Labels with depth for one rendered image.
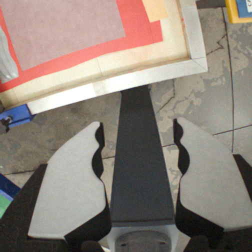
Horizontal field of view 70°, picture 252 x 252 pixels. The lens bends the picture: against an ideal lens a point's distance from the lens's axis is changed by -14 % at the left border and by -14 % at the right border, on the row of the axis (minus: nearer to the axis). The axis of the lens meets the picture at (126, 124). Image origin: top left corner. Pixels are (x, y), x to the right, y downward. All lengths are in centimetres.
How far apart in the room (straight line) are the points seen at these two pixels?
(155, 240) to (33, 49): 57
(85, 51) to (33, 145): 157
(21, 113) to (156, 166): 44
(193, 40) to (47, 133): 158
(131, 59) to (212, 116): 133
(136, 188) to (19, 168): 184
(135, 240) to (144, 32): 49
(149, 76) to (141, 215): 34
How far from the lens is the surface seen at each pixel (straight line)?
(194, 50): 51
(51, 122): 180
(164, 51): 53
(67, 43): 54
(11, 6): 61
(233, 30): 166
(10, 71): 62
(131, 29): 52
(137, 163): 68
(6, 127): 58
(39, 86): 60
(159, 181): 62
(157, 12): 52
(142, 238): 51
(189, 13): 50
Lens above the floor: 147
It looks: 61 degrees down
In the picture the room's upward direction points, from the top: 178 degrees counter-clockwise
